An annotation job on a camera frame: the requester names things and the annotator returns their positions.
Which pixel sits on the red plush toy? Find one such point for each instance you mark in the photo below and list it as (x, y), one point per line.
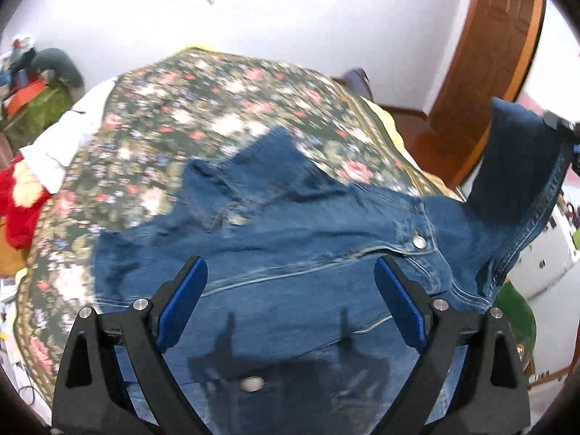
(18, 217)

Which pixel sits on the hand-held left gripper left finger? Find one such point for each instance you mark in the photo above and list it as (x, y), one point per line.
(179, 308)

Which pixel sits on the orange cloth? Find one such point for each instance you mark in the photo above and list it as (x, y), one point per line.
(25, 97)

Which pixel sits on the blue denim jacket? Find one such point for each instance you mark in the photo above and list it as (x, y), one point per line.
(294, 235)

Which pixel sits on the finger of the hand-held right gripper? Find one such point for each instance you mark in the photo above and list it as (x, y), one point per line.
(559, 123)

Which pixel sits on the green patterned cloth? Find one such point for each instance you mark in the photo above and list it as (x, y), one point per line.
(38, 113)

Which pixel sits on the grey cloth pile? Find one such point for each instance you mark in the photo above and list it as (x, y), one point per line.
(61, 65)

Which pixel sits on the green round stool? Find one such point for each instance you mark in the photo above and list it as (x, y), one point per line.
(516, 321)

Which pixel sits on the wooden door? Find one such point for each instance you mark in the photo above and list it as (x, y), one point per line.
(489, 54)

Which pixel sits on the floral blanket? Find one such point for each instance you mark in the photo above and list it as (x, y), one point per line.
(204, 99)

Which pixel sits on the white cloth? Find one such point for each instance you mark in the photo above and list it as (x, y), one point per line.
(68, 136)

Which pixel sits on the white cabinet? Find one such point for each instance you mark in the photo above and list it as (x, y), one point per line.
(548, 253)

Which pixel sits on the grey purple chair back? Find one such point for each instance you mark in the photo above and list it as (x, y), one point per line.
(359, 82)

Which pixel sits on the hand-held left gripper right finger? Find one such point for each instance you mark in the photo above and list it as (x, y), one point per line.
(403, 308)

